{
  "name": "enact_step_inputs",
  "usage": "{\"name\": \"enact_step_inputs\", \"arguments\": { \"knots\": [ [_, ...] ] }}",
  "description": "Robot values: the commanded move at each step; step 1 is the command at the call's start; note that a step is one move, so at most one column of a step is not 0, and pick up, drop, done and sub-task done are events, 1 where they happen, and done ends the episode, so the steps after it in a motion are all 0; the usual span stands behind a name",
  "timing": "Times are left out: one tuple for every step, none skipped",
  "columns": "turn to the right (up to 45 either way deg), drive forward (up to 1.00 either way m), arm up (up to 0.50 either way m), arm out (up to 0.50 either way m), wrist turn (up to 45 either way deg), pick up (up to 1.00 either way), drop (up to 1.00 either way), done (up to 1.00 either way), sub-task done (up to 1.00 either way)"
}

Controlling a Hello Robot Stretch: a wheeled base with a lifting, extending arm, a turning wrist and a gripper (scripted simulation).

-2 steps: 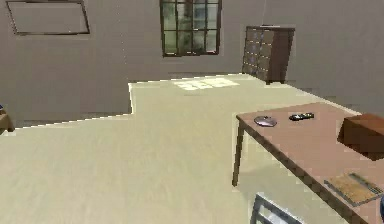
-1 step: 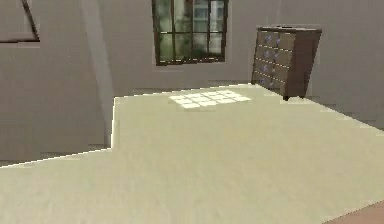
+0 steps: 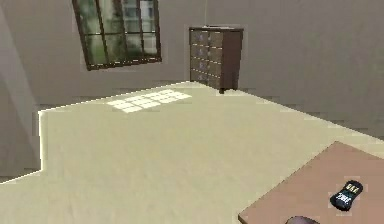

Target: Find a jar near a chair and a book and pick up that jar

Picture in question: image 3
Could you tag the dark brown chest of drawers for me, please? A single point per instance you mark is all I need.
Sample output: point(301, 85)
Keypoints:
point(213, 56)

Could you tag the dark round object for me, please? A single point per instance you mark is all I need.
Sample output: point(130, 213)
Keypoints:
point(301, 220)

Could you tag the brown wooden table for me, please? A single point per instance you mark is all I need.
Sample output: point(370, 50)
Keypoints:
point(310, 190)

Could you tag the dark framed window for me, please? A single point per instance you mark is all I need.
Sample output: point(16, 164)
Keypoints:
point(116, 31)

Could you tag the black remote control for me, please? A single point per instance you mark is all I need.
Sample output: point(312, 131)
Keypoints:
point(346, 195)

